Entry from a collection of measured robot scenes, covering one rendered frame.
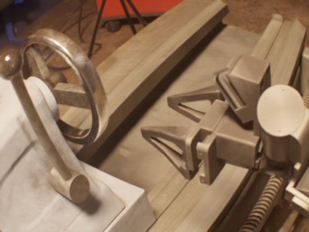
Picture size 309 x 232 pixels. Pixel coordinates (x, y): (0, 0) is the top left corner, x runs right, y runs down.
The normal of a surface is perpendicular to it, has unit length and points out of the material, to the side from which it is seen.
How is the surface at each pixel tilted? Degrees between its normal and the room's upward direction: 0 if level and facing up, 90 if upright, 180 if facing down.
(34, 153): 76
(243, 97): 90
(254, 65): 0
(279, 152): 109
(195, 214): 36
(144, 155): 12
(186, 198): 0
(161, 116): 21
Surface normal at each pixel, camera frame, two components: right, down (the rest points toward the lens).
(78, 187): 0.83, 0.24
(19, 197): 0.77, 0.05
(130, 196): -0.16, -0.75
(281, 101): -0.33, -0.52
